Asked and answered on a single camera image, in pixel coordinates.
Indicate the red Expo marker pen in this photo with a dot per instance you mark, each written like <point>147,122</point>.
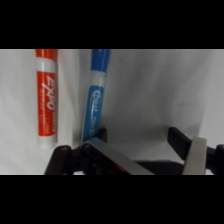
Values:
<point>46,100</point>

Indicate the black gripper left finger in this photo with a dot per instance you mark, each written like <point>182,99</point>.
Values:
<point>110,157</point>

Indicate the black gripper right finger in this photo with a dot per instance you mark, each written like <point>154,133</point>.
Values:
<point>196,156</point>

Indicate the blue dry erase marker pen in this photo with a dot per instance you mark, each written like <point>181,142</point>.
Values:
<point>94,100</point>

